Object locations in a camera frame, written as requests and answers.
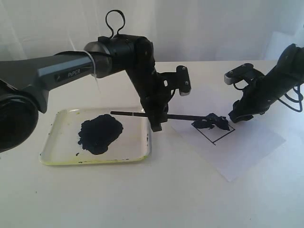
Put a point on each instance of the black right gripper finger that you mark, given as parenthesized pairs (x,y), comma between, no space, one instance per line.
(244,118)
(234,113)

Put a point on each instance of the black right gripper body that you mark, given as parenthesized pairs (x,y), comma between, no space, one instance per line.
(260,91)

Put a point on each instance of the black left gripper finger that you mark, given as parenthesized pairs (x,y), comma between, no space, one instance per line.
(164,114)
(155,125)

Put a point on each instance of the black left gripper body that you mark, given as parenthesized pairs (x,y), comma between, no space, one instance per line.
(157,93)

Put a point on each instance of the white paper with square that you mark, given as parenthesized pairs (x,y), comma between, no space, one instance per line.
(230,152)

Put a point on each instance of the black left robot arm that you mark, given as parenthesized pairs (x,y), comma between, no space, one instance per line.
(25,84)

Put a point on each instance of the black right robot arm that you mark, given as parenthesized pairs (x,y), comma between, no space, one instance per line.
(292,62)

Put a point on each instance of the dark blue putty pile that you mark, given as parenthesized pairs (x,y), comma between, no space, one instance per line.
(97,134)

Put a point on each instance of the clear plastic tray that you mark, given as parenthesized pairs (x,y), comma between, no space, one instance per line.
(62,148)

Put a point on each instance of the white backdrop curtain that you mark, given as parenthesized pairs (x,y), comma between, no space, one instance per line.
(181,30)

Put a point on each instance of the white zip tie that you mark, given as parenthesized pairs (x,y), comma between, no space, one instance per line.
(94,69)

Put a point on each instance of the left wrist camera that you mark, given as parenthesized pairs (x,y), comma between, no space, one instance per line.
(183,80)

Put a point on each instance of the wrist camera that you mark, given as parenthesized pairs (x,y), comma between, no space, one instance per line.
(237,74)
(183,80)

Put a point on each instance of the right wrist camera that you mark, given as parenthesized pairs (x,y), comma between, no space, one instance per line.
(237,74)

